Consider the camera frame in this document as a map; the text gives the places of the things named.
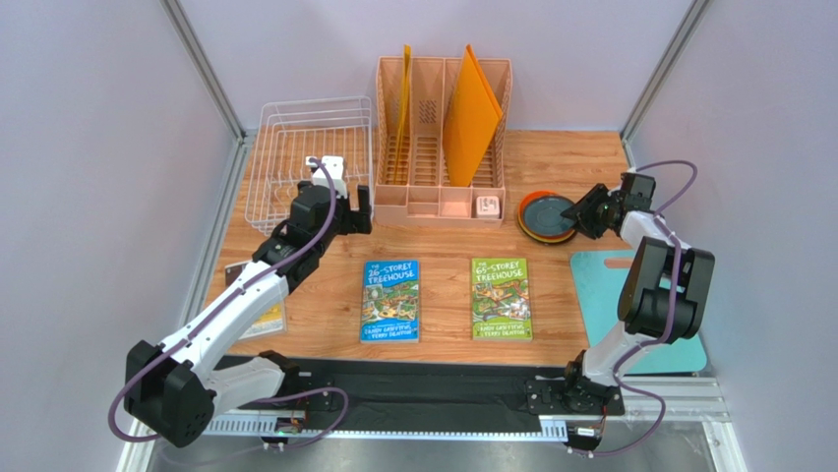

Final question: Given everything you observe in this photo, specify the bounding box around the lime green plate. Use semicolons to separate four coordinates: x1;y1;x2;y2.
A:
521;228;576;245

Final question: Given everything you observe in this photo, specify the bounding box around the black plate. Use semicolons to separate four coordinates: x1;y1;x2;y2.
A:
520;194;573;236

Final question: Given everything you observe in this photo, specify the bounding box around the orange plate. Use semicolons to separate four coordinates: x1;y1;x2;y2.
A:
516;191;576;245

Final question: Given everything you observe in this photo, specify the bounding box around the red floral plate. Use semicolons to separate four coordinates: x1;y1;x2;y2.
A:
514;210;528;236

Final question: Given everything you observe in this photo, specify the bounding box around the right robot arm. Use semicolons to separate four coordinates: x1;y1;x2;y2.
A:
518;173;715;415

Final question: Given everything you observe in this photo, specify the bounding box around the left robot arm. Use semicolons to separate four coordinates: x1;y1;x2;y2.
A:
111;181;373;447

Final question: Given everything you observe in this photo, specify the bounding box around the teal cutting board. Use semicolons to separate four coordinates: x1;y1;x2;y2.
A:
569;250;708;375

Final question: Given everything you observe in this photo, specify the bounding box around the pink plastic file organizer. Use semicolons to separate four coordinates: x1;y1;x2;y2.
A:
373;56;507;229

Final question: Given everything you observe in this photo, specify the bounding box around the blue treehouse book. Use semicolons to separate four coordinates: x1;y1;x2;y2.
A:
359;260;421;343

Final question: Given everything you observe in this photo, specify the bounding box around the white power adapter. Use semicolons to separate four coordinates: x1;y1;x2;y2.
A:
474;196;502;219

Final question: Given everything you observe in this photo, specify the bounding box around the green treehouse book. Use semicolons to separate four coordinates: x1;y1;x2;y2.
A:
470;258;533;341

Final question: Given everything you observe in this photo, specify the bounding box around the yellow book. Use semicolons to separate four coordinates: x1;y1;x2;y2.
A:
224;261;287;341

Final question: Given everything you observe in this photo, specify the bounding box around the large orange folder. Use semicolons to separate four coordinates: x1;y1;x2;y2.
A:
443;44;503;187

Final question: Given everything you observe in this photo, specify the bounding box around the black base mat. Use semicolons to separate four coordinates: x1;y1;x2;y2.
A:
215;353;627;434

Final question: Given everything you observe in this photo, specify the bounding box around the thin orange folder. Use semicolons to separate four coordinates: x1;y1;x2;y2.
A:
394;44;412;184

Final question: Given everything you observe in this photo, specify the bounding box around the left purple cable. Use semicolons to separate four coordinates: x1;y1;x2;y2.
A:
107;156;351;451

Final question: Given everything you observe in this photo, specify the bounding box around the purple cable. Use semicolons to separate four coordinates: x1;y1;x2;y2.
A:
107;156;351;451
566;159;699;458

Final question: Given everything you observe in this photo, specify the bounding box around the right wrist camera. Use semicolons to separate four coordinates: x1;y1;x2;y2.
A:
620;172;656;212

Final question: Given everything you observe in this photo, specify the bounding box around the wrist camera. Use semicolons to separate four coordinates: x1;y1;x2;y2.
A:
620;172;656;212
306;155;348;199

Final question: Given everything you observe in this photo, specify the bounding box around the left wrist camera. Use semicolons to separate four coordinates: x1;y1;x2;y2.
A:
306;155;348;199

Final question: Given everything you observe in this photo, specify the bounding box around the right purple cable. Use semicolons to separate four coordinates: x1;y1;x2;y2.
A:
566;159;699;458

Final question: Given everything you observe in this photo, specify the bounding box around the white wire dish rack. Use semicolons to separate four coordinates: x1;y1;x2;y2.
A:
244;95;374;236

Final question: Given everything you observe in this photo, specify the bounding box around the aluminium frame rail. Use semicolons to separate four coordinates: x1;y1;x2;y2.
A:
137;369;731;443

